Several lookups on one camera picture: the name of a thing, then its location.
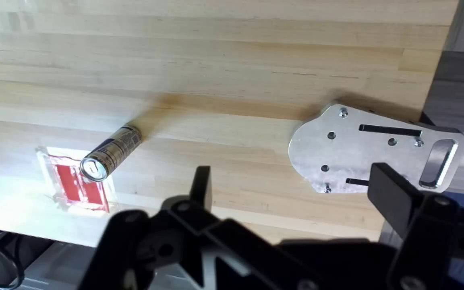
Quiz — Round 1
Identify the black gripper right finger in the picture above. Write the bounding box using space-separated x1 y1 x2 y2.
367 162 425 240

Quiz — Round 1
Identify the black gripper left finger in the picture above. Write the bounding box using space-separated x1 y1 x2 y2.
189 165 210 209

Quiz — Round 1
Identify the silver blue soda can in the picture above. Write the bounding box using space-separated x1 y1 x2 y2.
80 125 141 182

